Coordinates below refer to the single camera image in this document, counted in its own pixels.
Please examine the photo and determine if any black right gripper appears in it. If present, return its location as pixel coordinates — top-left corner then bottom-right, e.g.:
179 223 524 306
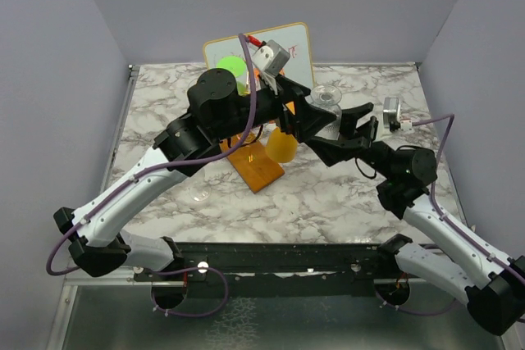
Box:
307 102 396 180

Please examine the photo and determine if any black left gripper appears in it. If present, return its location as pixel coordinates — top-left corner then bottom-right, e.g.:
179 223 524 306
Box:
214 70 337 142

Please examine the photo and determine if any clear wine glass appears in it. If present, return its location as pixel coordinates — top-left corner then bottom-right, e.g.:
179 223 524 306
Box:
189 171 211 202
310 85 342 140

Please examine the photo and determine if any yellow plastic wine glass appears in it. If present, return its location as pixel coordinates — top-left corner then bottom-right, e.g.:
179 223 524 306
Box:
265 128 299 163

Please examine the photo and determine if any green plastic wine glass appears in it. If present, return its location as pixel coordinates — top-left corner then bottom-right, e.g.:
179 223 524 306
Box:
216 55 249 96

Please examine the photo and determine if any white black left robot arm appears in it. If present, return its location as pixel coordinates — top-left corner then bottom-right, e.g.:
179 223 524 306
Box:
53 68 336 280

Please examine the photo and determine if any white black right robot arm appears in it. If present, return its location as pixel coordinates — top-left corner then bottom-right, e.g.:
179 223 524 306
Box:
306 103 524 336

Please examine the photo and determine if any wooden rack base board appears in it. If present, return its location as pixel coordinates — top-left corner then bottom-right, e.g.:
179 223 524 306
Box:
226 142 285 193

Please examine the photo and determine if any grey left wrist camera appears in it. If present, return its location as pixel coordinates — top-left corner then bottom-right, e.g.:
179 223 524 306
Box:
252 40 290 93

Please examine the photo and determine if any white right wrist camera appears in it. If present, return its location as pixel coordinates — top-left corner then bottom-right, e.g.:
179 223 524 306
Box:
376 97 413 141

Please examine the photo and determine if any gold wire wine glass rack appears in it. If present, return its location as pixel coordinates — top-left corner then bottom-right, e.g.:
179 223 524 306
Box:
220 75 264 152

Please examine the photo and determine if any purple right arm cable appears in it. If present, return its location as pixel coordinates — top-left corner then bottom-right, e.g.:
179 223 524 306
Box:
410 113 525 285

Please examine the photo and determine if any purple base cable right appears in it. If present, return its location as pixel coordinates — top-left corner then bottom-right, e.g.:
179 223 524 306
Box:
377 243 462 317

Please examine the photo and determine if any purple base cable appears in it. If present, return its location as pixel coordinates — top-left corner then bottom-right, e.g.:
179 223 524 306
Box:
377 243 462 317
149 266 230 319

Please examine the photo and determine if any black mounting rail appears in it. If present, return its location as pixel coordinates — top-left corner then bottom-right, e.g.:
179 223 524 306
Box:
134 243 401 298

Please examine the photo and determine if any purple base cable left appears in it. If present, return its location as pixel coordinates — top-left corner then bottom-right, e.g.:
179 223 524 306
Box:
149 266 230 319

